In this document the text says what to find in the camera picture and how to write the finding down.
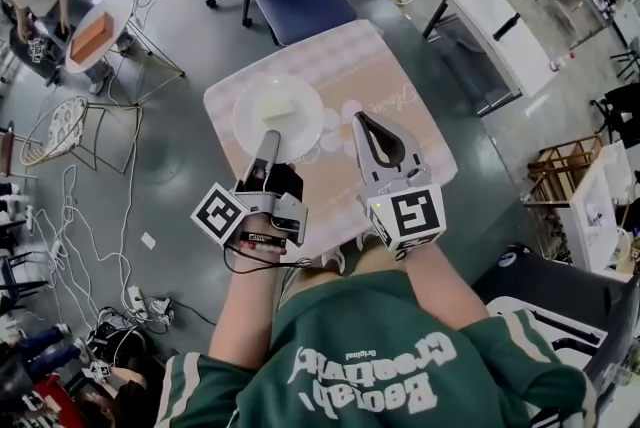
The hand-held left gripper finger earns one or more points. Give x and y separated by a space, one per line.
268 148

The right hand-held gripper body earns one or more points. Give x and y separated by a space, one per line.
412 216

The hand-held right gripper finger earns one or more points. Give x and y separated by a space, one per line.
411 156
365 156

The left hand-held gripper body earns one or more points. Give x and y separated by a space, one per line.
220 216

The white round plate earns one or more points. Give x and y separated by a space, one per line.
300 126

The pale yellow food block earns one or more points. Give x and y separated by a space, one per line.
276 108

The person's right forearm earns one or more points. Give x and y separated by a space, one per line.
440 291

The person's left forearm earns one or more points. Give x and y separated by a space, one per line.
245 311

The small table with checked cloth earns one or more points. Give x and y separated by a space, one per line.
380 81

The person's right white shoe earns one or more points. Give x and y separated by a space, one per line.
367 241

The person's white shoe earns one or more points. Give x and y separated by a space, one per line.
367 241
334 261

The khaki trousers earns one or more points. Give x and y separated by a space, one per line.
375 261

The white paper sheet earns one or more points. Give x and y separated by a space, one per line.
148 240

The person's left white shoe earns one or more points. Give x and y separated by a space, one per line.
334 261

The cluster of white power strips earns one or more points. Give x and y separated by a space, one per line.
150 308

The green sweatshirt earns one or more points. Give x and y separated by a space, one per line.
360 326

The white rectangular table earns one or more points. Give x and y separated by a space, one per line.
505 61

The small white red-capped bottle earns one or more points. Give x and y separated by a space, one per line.
562 63

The round white side table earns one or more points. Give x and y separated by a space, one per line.
120 23

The orange rectangular box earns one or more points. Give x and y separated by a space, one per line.
90 40

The wooden crate frame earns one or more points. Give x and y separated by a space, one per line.
565 166

